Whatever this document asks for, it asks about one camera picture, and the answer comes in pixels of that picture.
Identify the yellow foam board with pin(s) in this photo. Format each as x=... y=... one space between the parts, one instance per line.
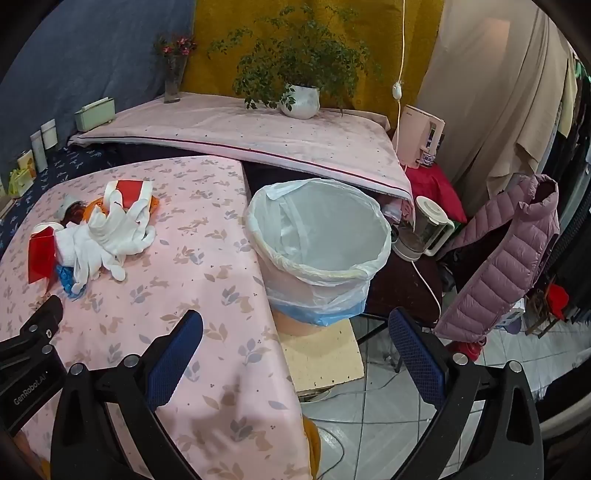
x=323 y=355

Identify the pink rabbit print tablecloth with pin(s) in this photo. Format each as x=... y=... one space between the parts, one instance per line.
x=207 y=258

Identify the small red white paper cup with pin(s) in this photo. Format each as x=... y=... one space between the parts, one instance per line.
x=131 y=188

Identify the glass vase with flowers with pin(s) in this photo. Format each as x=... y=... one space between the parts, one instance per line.
x=173 y=81

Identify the white glass kettle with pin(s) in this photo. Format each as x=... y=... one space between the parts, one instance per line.
x=425 y=230

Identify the navy floral cloth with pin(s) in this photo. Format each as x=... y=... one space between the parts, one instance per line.
x=74 y=164

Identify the orange paper wrapper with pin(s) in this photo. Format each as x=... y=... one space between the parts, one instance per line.
x=156 y=204

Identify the potted green plant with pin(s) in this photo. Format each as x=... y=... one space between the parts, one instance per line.
x=300 y=99

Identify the red cloth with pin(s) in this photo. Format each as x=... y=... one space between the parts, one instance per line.
x=434 y=194

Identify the crushed red white paper cup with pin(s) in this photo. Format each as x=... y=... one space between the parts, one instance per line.
x=41 y=254

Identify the hanging clothes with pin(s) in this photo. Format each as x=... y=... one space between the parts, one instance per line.
x=575 y=161

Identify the pink blanket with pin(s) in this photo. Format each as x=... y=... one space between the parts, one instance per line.
x=254 y=134

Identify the white cylindrical canister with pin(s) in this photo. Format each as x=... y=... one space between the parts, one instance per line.
x=48 y=134

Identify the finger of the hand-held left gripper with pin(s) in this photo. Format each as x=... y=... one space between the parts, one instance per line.
x=39 y=323

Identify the blue cloth backdrop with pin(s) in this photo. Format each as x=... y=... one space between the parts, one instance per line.
x=92 y=55

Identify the trash bin with white bag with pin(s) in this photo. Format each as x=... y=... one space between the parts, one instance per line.
x=318 y=230

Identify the blue plastic wrapper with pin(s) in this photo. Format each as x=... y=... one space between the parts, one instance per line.
x=67 y=279

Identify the green printed pouch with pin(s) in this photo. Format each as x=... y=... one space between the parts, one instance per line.
x=21 y=183

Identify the white cloth glove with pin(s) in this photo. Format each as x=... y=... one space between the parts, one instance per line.
x=83 y=249
x=134 y=226

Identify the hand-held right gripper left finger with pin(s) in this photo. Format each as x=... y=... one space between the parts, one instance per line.
x=178 y=355

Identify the pink down jacket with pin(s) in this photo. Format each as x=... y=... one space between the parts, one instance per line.
x=503 y=258

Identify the white tall carton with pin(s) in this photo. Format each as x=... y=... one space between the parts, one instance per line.
x=38 y=150

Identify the pale green box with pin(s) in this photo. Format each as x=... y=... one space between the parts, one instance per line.
x=94 y=115

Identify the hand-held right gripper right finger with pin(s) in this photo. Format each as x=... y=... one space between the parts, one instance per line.
x=418 y=360

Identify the dark red scrunchie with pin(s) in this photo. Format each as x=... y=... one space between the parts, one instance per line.
x=74 y=214

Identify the yellow printed box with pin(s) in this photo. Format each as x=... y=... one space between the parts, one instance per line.
x=27 y=164

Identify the yellow cloth backdrop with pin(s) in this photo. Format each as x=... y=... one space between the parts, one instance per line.
x=221 y=23

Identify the beige curtain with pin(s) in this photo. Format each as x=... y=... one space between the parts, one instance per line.
x=489 y=92

